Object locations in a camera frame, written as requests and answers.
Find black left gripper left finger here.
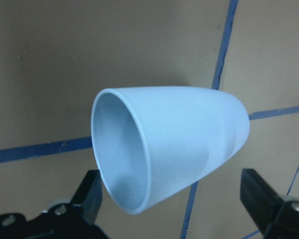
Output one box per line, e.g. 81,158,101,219
47,170,107,239

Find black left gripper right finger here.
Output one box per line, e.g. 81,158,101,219
240,168,299,239

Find light blue plastic cup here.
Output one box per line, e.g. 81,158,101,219
91,86,250,215

